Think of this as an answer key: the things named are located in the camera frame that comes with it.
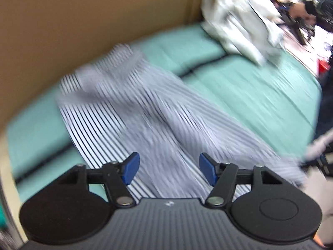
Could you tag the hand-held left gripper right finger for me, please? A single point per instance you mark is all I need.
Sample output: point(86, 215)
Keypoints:
point(207, 169)

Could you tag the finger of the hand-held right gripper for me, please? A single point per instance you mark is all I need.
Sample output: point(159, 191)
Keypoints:
point(312, 165)

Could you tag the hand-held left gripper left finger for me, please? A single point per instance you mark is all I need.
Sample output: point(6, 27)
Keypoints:
point(131, 167)

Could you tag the striped shirt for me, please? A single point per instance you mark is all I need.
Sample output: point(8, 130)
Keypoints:
point(156, 114)

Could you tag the person's dark clothing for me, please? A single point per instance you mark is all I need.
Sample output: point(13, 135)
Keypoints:
point(325, 101)

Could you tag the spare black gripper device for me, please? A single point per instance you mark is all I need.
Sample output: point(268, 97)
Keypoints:
point(296, 23)

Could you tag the white garment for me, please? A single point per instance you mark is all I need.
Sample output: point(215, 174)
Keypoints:
point(239, 20)

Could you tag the large cardboard box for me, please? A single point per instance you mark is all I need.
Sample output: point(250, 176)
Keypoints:
point(199, 0)
point(78, 18)

